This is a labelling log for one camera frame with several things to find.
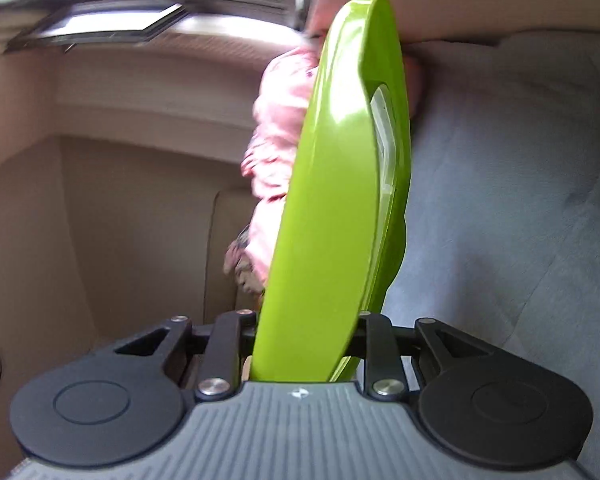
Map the grey-blue plush blanket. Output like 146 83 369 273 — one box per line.
384 32 600 478

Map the lime green box lid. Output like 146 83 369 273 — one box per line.
250 0 411 382

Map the pink crumpled cloth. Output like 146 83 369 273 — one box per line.
223 39 426 295

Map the cardboard box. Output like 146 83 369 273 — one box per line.
0 0 600 479

